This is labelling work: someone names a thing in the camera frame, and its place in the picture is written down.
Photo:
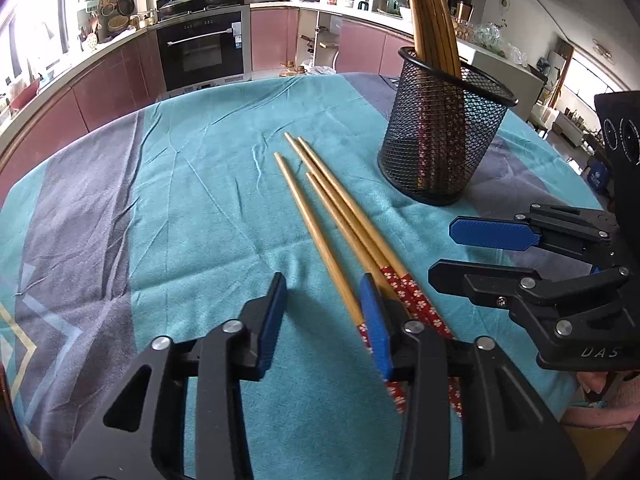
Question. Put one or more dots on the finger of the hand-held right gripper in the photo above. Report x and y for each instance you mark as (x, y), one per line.
(490, 232)
(480, 282)

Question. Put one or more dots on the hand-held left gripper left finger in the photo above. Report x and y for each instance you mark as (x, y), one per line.
(270, 320)

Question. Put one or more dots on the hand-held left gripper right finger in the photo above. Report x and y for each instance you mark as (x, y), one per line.
(377, 330)

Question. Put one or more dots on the black mesh utensil holder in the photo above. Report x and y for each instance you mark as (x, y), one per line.
(435, 160)

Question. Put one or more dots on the red floral wooden chopstick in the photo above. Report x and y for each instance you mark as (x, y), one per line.
(332, 195)
(335, 217)
(344, 195)
(308, 220)

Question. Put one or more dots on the bunch of wooden chopsticks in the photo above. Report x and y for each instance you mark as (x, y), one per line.
(435, 25)

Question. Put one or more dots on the person's right hand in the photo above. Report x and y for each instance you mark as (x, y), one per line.
(600, 385)

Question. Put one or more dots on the teal and grey tablecloth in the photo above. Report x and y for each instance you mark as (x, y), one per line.
(200, 210)

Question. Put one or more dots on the plastic bag of greens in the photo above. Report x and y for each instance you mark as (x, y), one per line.
(487, 35)

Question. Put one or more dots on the white plastic bag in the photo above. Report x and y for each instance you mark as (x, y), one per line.
(320, 70)

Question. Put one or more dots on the black built-in oven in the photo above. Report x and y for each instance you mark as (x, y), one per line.
(202, 52)

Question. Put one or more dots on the pink base cabinets under window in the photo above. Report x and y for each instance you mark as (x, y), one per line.
(100, 100)

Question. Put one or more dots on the pink base cabinets under peninsula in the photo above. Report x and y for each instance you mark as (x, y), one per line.
(270, 40)

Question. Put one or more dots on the white kitchen countertop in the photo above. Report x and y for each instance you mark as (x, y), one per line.
(65, 67)

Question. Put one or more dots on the black wok with lid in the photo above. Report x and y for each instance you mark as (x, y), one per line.
(175, 6)

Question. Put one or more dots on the woven basket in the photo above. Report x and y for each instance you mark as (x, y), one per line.
(118, 22)

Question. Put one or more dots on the black frying pan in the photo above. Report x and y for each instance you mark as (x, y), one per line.
(126, 6)

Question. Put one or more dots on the large kitchen window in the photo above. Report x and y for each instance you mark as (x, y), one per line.
(35, 35)

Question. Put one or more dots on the wall clock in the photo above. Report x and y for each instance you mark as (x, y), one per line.
(505, 2)

